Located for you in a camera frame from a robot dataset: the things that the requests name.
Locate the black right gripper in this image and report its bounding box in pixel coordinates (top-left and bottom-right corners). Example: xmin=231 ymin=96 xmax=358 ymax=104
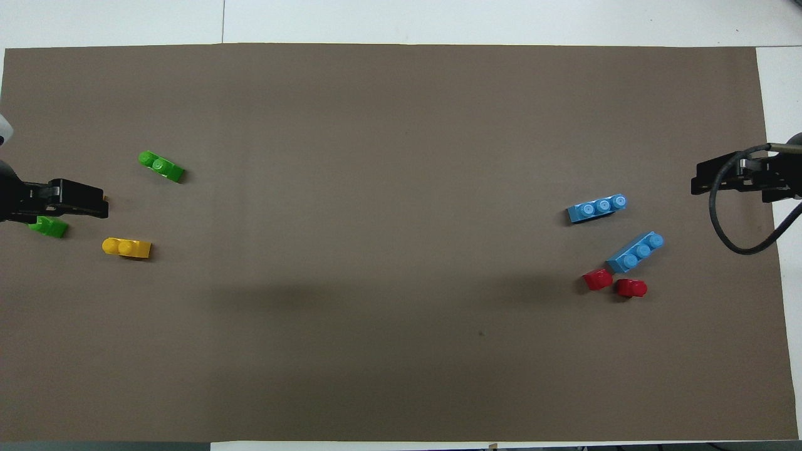
xmin=690 ymin=152 xmax=802 ymax=203

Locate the blue three-stud block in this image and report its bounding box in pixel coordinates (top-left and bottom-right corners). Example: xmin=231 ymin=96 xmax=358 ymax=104
xmin=566 ymin=194 xmax=628 ymax=226
xmin=605 ymin=231 xmax=665 ymax=274

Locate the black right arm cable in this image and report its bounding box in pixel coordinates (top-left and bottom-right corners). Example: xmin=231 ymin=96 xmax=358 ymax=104
xmin=709 ymin=143 xmax=802 ymax=256

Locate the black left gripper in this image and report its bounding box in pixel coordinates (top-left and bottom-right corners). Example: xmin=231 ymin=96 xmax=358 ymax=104
xmin=0 ymin=160 xmax=109 ymax=225

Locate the green two-stud block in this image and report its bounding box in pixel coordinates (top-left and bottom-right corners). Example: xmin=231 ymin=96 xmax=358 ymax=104
xmin=28 ymin=216 xmax=69 ymax=239
xmin=137 ymin=150 xmax=186 ymax=184

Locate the brown table mat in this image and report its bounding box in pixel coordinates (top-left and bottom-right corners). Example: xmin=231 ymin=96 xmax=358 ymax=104
xmin=0 ymin=43 xmax=800 ymax=443

